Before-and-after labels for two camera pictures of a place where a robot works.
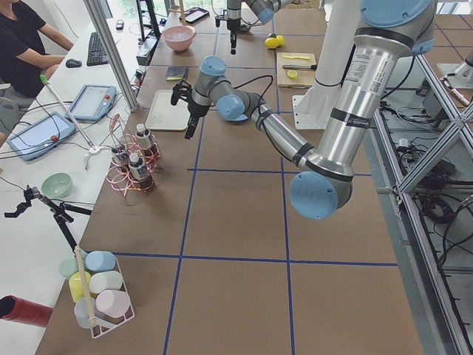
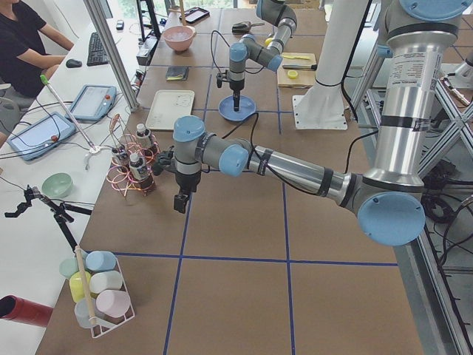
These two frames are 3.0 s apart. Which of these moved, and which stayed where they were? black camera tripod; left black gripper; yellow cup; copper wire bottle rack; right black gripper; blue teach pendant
Moved: right black gripper; left black gripper
Stayed: copper wire bottle rack; black camera tripod; yellow cup; blue teach pendant
